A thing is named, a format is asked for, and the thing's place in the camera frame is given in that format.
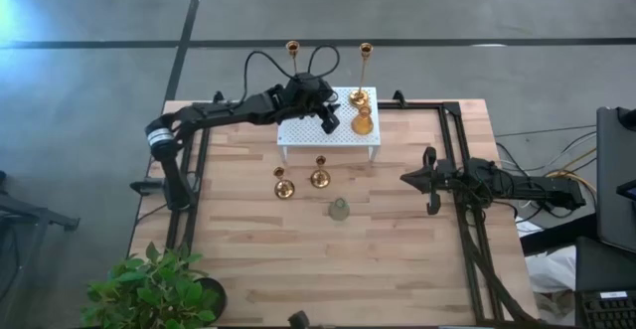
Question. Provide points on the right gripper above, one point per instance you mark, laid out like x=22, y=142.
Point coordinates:
x=451, y=176

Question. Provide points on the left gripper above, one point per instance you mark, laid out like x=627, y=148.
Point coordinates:
x=308, y=93

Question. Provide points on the amber ribbed glass candle holder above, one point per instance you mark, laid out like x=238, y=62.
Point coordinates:
x=362, y=126

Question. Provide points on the tall brass candlestick holder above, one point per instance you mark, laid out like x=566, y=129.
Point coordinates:
x=359, y=98
x=292, y=47

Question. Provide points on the short brass candlestick holder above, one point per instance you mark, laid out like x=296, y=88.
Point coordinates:
x=320, y=179
x=284, y=189

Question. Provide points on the clear glass cup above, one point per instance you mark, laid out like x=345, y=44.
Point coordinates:
x=339, y=211

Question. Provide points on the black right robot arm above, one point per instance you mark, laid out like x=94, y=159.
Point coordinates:
x=536, y=187

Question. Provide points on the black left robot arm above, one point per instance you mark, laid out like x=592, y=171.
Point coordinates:
x=223, y=113

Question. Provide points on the white perforated metal shelf riser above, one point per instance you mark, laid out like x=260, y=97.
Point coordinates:
x=308, y=132

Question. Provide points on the white plastic bag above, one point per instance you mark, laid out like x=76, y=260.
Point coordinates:
x=551, y=274

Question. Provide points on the dark grey computer case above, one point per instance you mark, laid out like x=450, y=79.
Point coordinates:
x=613, y=195

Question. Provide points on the black box beside keyboard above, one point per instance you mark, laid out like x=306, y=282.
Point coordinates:
x=606, y=269

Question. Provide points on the black keyboard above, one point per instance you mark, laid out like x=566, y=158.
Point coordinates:
x=606, y=314

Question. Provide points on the green plant in black pot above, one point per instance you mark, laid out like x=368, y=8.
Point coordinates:
x=149, y=289

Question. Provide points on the black floor stand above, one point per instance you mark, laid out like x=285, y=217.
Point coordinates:
x=35, y=214

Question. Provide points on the black aluminium table frame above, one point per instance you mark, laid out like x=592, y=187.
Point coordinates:
x=422, y=105

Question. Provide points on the small black table camera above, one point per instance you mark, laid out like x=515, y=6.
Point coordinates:
x=299, y=320

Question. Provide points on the black bracket beside table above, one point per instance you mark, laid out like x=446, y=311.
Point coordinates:
x=144, y=187

